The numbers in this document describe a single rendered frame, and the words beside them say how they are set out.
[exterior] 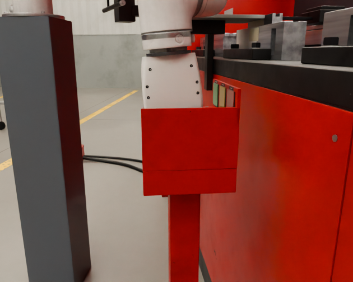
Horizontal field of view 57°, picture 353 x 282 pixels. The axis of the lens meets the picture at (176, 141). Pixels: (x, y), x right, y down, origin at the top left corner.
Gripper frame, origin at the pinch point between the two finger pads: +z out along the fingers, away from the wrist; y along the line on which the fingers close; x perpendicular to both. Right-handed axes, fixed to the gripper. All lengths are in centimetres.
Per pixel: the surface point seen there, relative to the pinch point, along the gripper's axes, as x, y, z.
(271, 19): -38, -32, -21
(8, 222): -111, 87, 67
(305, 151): 11.1, -18.5, 0.7
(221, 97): -5.3, -9.7, -6.1
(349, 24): -0.6, -31.7, -17.3
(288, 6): -138, -80, -33
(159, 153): 4.8, 3.3, 0.5
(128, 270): -65, 21, 73
